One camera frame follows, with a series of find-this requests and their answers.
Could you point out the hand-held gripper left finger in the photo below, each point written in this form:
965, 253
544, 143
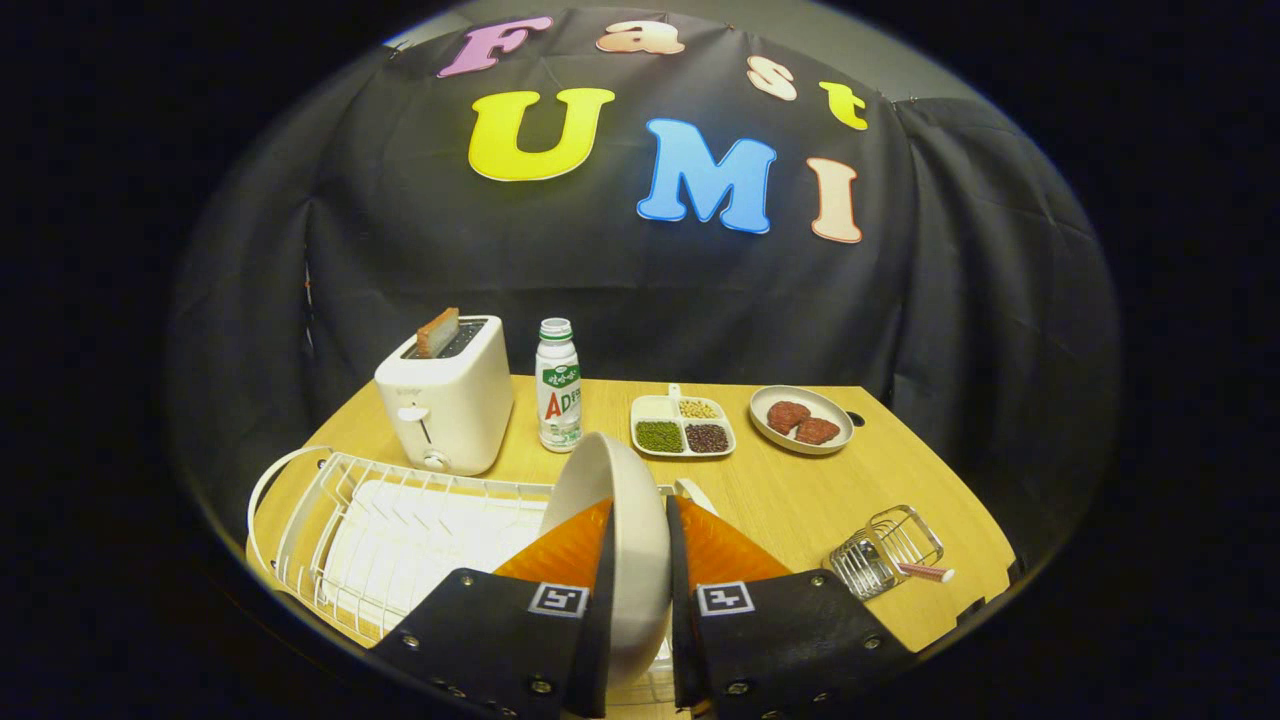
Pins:
500, 630

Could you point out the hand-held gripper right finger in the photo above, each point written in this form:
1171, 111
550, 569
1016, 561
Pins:
760, 640

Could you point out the beige plate with meat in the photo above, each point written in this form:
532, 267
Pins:
830, 438

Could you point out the white divided dish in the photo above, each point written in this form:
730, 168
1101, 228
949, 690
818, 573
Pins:
655, 407

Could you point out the pile of dark red beans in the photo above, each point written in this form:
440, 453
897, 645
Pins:
707, 438

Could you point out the red meat patty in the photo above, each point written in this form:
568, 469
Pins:
820, 432
788, 417

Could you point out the pile of green beans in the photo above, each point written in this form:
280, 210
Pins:
660, 437

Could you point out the white toaster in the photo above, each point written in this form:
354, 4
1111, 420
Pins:
450, 400

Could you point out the white bottle with green label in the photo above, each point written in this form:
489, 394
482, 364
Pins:
558, 400

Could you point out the pile of yellow soybeans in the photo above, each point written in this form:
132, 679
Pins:
698, 409

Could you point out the brown toast slice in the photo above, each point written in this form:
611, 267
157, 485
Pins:
438, 333

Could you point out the black backdrop cloth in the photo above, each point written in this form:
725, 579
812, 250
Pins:
400, 250

